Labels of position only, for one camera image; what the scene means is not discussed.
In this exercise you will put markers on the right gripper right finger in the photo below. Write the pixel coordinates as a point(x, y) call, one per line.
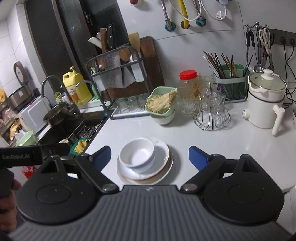
point(213, 167)

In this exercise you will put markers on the green chopstick holder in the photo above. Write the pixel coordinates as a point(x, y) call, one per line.
point(230, 78)

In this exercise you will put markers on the person's left hand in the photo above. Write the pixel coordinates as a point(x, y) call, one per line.
point(8, 207)

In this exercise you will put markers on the wire glass rack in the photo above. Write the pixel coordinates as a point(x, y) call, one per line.
point(211, 113)

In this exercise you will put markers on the yellow cloth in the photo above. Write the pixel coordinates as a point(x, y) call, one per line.
point(81, 145)

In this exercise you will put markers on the red lid plastic jar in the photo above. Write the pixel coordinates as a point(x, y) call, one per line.
point(186, 92)

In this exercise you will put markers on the white bowl under colander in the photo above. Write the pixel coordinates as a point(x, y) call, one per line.
point(163, 120)

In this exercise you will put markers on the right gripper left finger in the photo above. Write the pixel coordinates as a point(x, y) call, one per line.
point(80, 174)

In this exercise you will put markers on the white electric cooking pot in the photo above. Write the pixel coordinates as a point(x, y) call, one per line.
point(266, 93)

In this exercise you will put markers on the yellow detergent jug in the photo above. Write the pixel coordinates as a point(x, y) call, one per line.
point(77, 89)

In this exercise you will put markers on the wooden cutting board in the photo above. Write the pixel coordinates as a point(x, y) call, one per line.
point(153, 69)

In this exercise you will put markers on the kitchen knife black handle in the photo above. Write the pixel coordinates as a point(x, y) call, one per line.
point(111, 39)

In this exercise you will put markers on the upside-down drinking glass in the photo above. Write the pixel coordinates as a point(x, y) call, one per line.
point(142, 99)
point(133, 104)
point(123, 106)

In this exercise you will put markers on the hanging scissors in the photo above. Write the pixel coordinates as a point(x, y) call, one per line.
point(265, 39)

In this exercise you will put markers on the white microwave oven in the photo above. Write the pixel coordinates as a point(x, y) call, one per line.
point(31, 117)

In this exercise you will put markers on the metal pot in sink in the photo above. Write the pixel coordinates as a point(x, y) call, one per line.
point(57, 114)

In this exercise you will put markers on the chrome faucet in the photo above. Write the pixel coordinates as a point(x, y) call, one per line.
point(57, 84)

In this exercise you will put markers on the black metal dish rack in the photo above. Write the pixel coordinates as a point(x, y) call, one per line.
point(123, 66)

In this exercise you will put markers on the white bowl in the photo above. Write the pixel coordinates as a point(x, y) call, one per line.
point(163, 120)
point(138, 155)

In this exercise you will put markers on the large rose pattern plate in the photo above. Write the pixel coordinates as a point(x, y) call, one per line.
point(162, 165)

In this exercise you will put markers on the green colander with noodles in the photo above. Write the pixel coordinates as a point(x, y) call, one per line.
point(162, 101)

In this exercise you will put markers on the rice cooker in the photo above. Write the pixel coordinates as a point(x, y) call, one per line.
point(22, 96)

